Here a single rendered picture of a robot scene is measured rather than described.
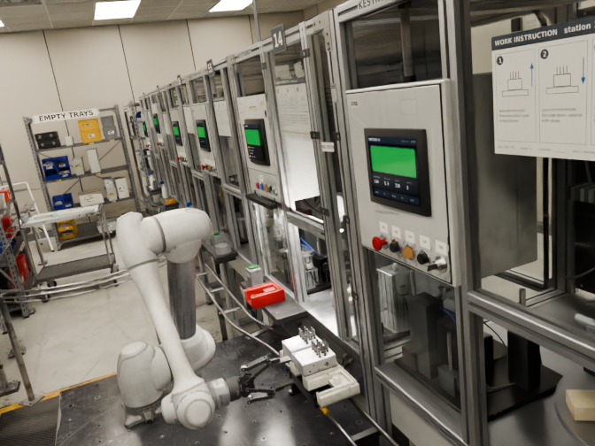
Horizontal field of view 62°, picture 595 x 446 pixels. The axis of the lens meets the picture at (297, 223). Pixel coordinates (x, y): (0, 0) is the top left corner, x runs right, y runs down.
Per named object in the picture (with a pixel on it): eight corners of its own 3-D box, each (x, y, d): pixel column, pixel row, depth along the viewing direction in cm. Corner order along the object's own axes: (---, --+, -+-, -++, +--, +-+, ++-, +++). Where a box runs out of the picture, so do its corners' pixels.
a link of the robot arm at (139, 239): (130, 265, 157) (170, 253, 164) (111, 212, 158) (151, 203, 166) (122, 273, 168) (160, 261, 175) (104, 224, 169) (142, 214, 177)
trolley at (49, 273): (38, 304, 533) (14, 220, 510) (47, 288, 583) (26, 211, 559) (119, 287, 554) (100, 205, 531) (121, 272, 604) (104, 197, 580)
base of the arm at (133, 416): (126, 434, 185) (122, 422, 184) (121, 404, 205) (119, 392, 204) (174, 418, 191) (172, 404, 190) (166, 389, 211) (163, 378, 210)
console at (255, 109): (245, 192, 249) (230, 98, 238) (297, 181, 259) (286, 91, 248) (274, 204, 211) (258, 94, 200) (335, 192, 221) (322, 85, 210)
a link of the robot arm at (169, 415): (212, 411, 167) (217, 417, 154) (165, 426, 162) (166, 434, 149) (204, 379, 168) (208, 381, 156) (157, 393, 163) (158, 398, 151)
